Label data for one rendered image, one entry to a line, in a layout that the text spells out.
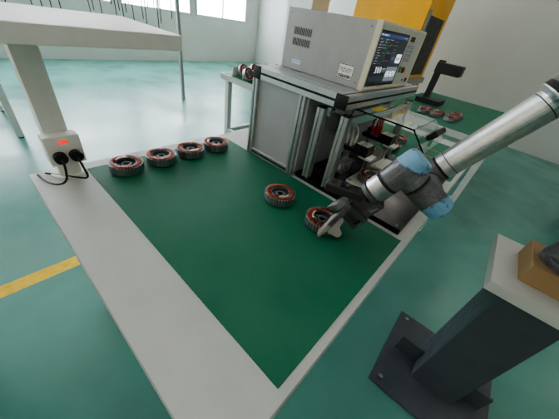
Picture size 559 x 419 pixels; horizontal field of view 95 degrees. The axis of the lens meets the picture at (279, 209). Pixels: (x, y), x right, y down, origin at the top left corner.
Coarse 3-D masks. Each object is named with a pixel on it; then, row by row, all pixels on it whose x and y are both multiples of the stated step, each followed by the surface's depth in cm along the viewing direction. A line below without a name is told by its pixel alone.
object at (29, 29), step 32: (0, 32) 44; (32, 32) 46; (64, 32) 49; (96, 32) 53; (128, 32) 56; (160, 32) 62; (32, 64) 67; (32, 96) 70; (64, 128) 78; (64, 160) 77
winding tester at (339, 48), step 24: (288, 24) 100; (312, 24) 94; (336, 24) 88; (360, 24) 83; (384, 24) 80; (288, 48) 104; (312, 48) 97; (336, 48) 91; (360, 48) 86; (408, 48) 101; (312, 72) 100; (336, 72) 94; (360, 72) 88; (408, 72) 114
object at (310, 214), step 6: (312, 210) 86; (318, 210) 86; (324, 210) 87; (330, 210) 87; (306, 216) 83; (312, 216) 83; (318, 216) 85; (324, 216) 85; (330, 216) 85; (306, 222) 83; (312, 222) 81; (318, 222) 81; (324, 222) 84; (312, 228) 81; (318, 228) 80
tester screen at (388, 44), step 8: (384, 32) 82; (384, 40) 84; (392, 40) 88; (400, 40) 92; (384, 48) 87; (392, 48) 91; (400, 48) 96; (376, 56) 86; (384, 56) 90; (376, 64) 88; (384, 64) 93; (392, 64) 97; (384, 72) 96
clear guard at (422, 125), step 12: (360, 108) 91; (372, 108) 94; (396, 108) 100; (384, 120) 85; (396, 120) 86; (408, 120) 89; (420, 120) 91; (432, 120) 94; (420, 132) 83; (432, 132) 90; (420, 144) 81; (432, 144) 88
